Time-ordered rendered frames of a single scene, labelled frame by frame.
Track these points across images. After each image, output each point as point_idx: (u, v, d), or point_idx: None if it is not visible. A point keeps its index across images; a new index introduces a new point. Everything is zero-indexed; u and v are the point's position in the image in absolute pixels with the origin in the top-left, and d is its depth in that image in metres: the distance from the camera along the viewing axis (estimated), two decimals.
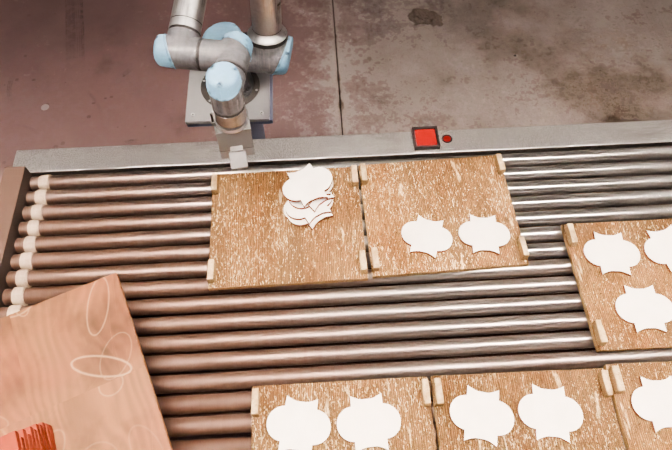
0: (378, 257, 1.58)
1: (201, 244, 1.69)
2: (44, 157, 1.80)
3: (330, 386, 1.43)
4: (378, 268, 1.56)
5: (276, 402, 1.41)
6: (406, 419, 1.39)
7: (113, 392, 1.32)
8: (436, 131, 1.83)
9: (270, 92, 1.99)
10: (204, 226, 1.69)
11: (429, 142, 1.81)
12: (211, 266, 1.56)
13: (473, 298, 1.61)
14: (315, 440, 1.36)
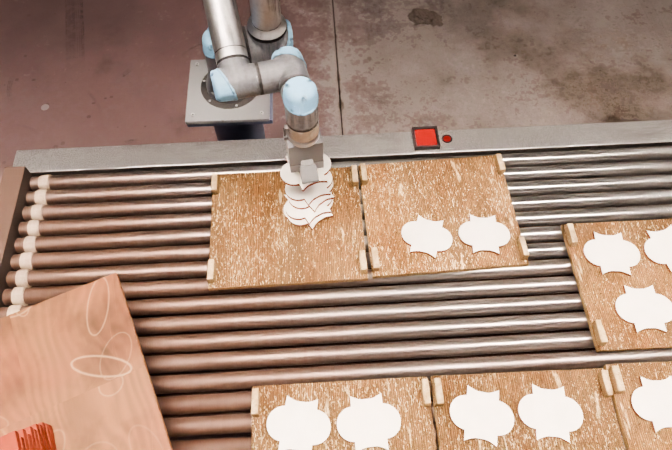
0: (378, 257, 1.58)
1: (201, 244, 1.69)
2: (44, 157, 1.80)
3: (330, 386, 1.43)
4: (378, 268, 1.56)
5: (276, 402, 1.41)
6: (406, 419, 1.39)
7: (113, 392, 1.32)
8: (436, 131, 1.83)
9: (270, 92, 1.99)
10: (204, 226, 1.69)
11: (429, 142, 1.81)
12: (211, 266, 1.56)
13: (473, 298, 1.61)
14: (315, 440, 1.36)
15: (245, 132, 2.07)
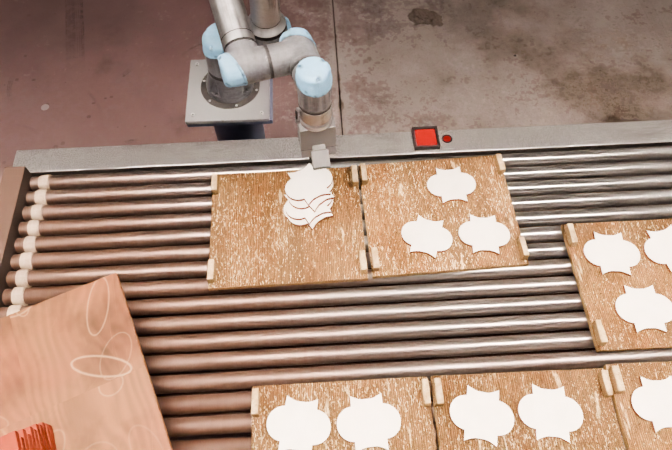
0: (378, 257, 1.58)
1: (201, 244, 1.69)
2: (44, 157, 1.80)
3: (330, 386, 1.43)
4: (378, 268, 1.56)
5: (276, 402, 1.41)
6: (406, 419, 1.39)
7: (113, 392, 1.32)
8: (436, 131, 1.83)
9: (270, 92, 1.99)
10: (204, 226, 1.69)
11: (429, 142, 1.81)
12: (211, 266, 1.56)
13: (473, 298, 1.61)
14: (315, 440, 1.36)
15: (245, 132, 2.07)
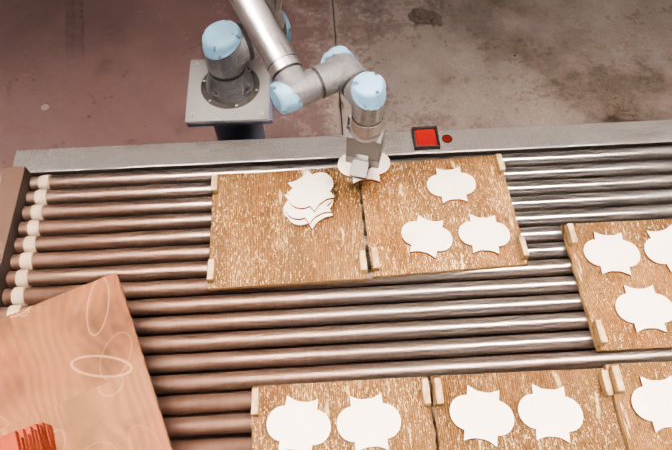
0: (378, 257, 1.58)
1: (201, 244, 1.69)
2: (44, 157, 1.80)
3: (330, 386, 1.43)
4: (378, 268, 1.56)
5: (276, 402, 1.41)
6: (406, 419, 1.39)
7: (113, 392, 1.32)
8: (436, 131, 1.83)
9: None
10: (204, 226, 1.69)
11: (429, 142, 1.81)
12: (211, 266, 1.56)
13: (473, 298, 1.61)
14: (315, 440, 1.36)
15: (245, 132, 2.07)
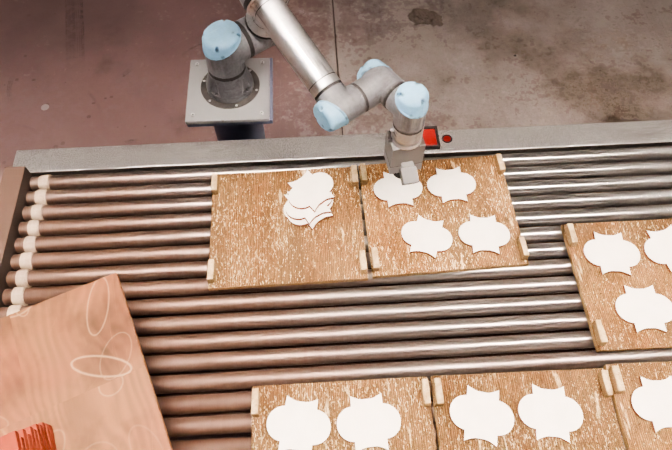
0: (378, 257, 1.58)
1: (201, 244, 1.69)
2: (44, 157, 1.80)
3: (330, 386, 1.43)
4: (378, 268, 1.56)
5: (276, 402, 1.41)
6: (406, 419, 1.39)
7: (113, 392, 1.32)
8: (436, 131, 1.83)
9: (270, 92, 1.99)
10: (204, 226, 1.69)
11: (429, 142, 1.81)
12: (211, 266, 1.56)
13: (473, 298, 1.61)
14: (315, 440, 1.36)
15: (245, 132, 2.07)
